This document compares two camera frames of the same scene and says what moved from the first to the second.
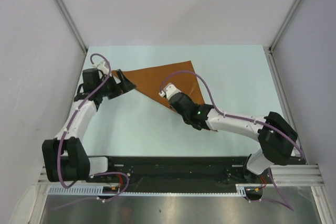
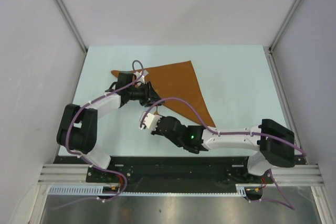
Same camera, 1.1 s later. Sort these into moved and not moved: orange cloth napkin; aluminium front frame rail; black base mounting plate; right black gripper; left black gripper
Moved: right black gripper; left black gripper
Not moved: black base mounting plate; aluminium front frame rail; orange cloth napkin
